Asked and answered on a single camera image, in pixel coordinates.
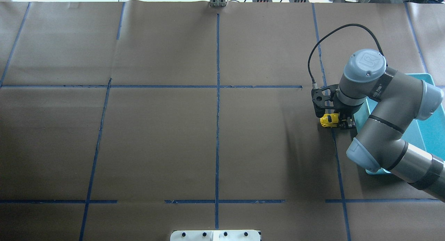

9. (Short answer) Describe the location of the light blue plastic bin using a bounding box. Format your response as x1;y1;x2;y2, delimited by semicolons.
352;73;445;175

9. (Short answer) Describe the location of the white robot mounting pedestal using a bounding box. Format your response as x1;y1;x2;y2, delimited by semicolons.
170;230;262;241

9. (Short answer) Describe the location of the yellow beetle toy car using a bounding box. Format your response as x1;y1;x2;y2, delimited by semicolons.
319;113;340;128

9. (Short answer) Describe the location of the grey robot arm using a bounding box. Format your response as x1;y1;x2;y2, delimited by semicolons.
337;49;444;201

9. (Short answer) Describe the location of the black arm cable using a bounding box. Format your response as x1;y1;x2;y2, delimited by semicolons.
307;24;384;90

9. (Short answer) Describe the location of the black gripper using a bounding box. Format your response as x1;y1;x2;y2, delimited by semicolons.
335;102;362;129

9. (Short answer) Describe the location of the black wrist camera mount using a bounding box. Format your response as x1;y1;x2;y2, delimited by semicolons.
310;83;340;118

